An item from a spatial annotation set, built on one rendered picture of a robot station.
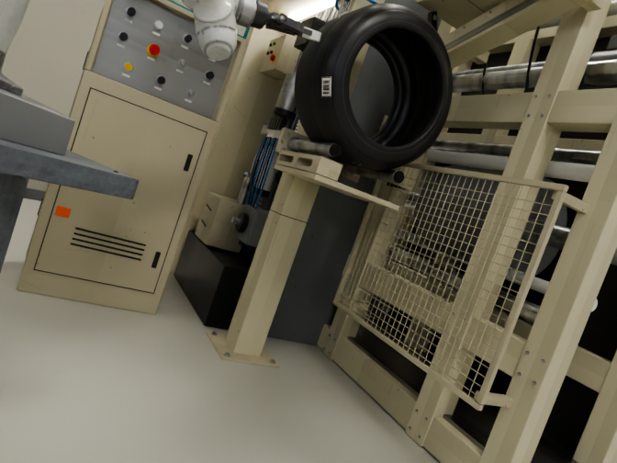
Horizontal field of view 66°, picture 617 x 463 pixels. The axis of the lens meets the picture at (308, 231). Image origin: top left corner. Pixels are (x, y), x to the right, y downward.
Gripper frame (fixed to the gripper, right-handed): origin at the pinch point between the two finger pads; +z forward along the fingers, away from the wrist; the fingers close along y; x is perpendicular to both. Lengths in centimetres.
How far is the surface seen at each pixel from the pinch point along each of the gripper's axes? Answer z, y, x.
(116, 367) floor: -42, 3, 118
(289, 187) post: 16, 27, 52
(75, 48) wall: -71, 268, -7
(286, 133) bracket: 9.0, 24.1, 31.4
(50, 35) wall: -87, 258, -10
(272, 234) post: 13, 28, 72
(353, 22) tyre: 9.8, -8.8, -5.4
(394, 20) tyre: 23.1, -11.6, -9.8
